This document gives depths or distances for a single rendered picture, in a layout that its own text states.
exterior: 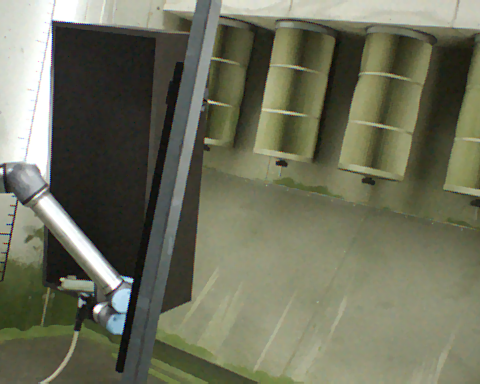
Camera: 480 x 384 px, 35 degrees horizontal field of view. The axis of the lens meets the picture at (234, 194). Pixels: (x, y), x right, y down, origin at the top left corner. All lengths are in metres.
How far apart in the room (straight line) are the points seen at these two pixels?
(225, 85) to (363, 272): 1.34
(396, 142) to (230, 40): 1.22
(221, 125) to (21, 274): 1.38
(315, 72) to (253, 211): 0.90
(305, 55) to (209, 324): 1.51
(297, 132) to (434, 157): 0.72
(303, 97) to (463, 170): 0.98
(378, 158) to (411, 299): 0.69
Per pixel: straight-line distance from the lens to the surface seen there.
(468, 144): 3.53
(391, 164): 3.73
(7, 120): 3.97
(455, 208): 3.94
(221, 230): 4.41
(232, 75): 4.40
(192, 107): 1.96
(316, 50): 4.07
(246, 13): 4.21
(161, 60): 3.02
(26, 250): 4.19
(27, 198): 2.75
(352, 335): 3.75
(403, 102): 3.75
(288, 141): 4.01
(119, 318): 2.95
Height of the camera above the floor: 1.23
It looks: 3 degrees down
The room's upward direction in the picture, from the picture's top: 11 degrees clockwise
